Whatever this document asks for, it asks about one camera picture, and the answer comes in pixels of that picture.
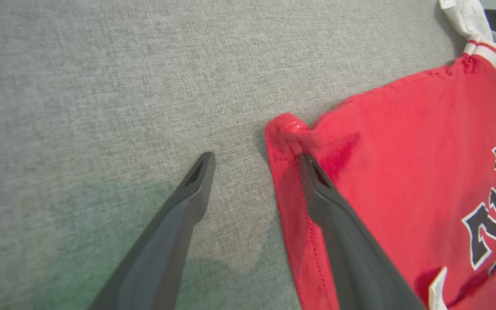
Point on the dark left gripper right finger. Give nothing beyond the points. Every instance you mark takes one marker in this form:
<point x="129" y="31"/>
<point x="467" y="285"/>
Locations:
<point x="355" y="254"/>

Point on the red jersey with printed letters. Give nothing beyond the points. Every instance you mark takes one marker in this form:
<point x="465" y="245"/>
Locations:
<point x="403" y="150"/>

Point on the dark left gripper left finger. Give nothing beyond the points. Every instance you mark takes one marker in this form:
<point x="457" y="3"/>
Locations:
<point x="162" y="245"/>

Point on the grey fabric sofa surface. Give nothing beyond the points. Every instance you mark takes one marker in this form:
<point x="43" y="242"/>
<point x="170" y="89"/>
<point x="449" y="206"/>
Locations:
<point x="101" y="86"/>

